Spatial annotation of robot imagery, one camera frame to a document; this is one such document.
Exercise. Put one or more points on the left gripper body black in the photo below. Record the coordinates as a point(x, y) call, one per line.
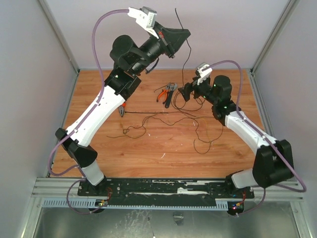
point(153, 48)

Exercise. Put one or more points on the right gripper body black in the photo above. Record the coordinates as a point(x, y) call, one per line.
point(189, 91)

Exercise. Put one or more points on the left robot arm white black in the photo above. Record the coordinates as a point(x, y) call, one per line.
point(129, 61)

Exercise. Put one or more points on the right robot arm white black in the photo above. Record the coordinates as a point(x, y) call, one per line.
point(273, 158)

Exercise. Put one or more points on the black zip tie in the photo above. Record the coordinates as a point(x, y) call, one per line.
point(147, 113)

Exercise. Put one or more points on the small orange black pliers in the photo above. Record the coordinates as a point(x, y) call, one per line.
point(164, 94)

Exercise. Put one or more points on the large orange black pliers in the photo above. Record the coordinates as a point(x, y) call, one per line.
point(121, 109)

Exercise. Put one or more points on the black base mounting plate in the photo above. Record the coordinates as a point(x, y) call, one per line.
point(184, 190)

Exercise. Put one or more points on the adjustable wrench black handle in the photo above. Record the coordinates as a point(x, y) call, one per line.
point(170, 92)

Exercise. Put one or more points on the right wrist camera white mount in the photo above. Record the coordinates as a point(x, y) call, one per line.
point(204, 70)

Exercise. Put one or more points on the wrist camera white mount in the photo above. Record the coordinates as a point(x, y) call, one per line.
point(204, 70)
point(145, 17)

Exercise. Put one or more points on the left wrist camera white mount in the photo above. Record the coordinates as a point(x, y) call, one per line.
point(145, 17)

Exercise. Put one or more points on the aluminium frame rails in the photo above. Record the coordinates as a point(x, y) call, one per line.
point(58, 187)

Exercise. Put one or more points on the grey slotted cable duct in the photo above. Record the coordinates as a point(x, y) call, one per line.
point(93, 203)

